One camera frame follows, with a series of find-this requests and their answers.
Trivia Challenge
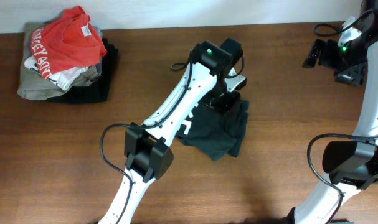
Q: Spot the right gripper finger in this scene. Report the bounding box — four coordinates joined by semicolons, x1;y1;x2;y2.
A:
334;70;364;86
302;39;326;68

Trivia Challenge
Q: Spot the dark green t-shirt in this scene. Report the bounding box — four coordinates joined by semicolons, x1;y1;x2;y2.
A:
176;100;250;161

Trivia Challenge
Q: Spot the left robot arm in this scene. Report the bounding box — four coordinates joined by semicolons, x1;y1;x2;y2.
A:
99;38;246;224

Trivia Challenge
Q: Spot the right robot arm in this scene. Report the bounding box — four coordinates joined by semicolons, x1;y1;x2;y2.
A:
284;1;378;223

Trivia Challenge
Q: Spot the black folded garment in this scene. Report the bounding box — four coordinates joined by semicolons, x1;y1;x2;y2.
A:
46;38;118;105

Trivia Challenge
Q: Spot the white folded garment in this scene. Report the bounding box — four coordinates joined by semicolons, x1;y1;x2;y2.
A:
24;56;89;90

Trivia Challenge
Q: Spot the red printed t-shirt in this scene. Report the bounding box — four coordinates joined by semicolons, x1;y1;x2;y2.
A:
30;6;107;78

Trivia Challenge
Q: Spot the beige folded garment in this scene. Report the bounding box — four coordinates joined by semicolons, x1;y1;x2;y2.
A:
17;22;102;100

